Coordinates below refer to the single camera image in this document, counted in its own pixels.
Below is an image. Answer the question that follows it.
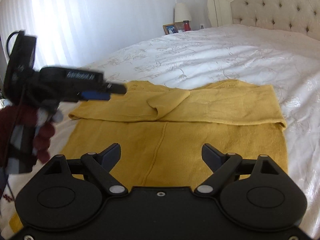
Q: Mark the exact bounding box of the cream tufted headboard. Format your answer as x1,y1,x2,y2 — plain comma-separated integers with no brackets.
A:
207,0,319,40

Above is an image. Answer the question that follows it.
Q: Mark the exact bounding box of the white floral bedspread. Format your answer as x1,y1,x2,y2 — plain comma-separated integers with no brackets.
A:
0,23,320,239

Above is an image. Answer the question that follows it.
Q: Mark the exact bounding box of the white table lamp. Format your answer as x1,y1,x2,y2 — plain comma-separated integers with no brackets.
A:
174,3,192,23

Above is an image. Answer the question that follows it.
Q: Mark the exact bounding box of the yellow knit sweater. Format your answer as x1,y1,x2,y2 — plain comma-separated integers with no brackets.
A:
62,80,288,188

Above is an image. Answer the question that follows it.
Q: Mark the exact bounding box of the left hand in red glove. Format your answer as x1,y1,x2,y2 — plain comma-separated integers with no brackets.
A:
1,105,55,166

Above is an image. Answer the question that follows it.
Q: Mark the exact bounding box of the red bottle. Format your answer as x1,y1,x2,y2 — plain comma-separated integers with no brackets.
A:
183,20,191,31

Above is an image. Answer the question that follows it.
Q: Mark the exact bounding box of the wooden picture frame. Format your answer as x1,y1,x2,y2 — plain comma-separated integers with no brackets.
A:
163,23,178,35

